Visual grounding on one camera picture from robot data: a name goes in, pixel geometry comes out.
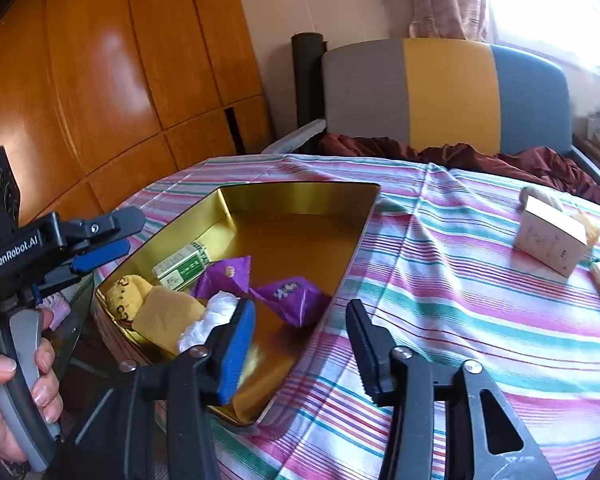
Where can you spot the maroon blanket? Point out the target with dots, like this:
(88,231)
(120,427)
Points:
(480,157)

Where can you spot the white plastic bag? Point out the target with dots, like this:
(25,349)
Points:
(210,317)

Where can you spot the green white small carton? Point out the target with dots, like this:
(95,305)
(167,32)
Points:
(180,267)

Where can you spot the gold metal tin box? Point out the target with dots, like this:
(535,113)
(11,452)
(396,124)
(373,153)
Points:
(300,235)

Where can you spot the wooden wardrobe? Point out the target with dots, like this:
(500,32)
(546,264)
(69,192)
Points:
(105,70)

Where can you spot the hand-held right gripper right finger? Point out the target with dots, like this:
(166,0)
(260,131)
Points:
(367,355)

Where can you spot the white rectangular carton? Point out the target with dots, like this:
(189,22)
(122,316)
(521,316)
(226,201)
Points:
(550,240)

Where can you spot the purple snack packet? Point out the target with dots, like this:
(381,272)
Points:
(225,275)
(290,300)

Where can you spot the black rolled mat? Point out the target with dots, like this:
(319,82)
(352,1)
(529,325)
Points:
(307,80)

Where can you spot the pink patterned curtain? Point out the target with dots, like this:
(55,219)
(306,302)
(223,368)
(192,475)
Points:
(445,0)

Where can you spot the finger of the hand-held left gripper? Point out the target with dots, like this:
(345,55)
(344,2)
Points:
(102,256)
(105,227)

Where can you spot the yellow sponge cube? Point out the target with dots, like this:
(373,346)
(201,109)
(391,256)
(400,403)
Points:
(591,230)

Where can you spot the window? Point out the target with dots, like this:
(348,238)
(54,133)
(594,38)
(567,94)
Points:
(550,5)

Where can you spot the grey yellow blue sofa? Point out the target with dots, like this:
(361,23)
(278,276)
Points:
(450,90)

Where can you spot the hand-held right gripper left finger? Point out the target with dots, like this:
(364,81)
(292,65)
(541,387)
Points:
(237,355)

